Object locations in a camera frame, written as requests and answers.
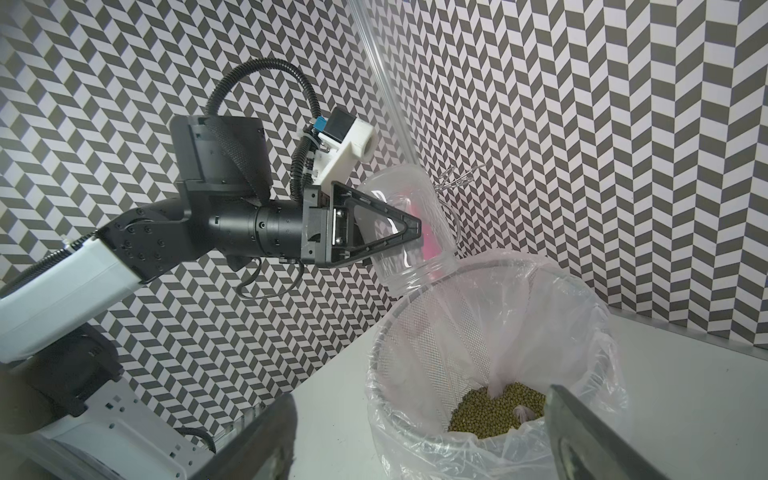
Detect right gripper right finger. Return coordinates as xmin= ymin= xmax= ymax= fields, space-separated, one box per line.
xmin=544 ymin=384 xmax=666 ymax=480

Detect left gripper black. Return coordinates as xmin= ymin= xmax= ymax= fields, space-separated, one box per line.
xmin=301 ymin=182 xmax=422 ymax=267

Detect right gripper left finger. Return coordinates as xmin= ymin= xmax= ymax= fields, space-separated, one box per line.
xmin=203 ymin=393 xmax=298 ymax=480

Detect glass jar with beans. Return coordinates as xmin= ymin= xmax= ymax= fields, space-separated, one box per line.
xmin=354 ymin=164 xmax=458 ymax=298

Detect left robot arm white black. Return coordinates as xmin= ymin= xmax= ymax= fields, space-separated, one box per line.
xmin=1 ymin=110 xmax=422 ymax=479

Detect mung beans in bin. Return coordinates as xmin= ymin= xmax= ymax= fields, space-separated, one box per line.
xmin=448 ymin=382 xmax=546 ymax=439

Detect pink wine glass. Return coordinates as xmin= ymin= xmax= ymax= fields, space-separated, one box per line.
xmin=412 ymin=188 xmax=442 ymax=261

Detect clear plastic bin liner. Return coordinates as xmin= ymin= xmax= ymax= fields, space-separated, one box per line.
xmin=366 ymin=250 xmax=632 ymax=479

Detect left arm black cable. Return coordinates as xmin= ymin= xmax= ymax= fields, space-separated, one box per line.
xmin=203 ymin=56 xmax=322 ymax=202

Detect chrome wire glass rack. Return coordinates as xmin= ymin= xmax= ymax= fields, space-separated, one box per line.
xmin=434 ymin=163 xmax=487 ymax=242

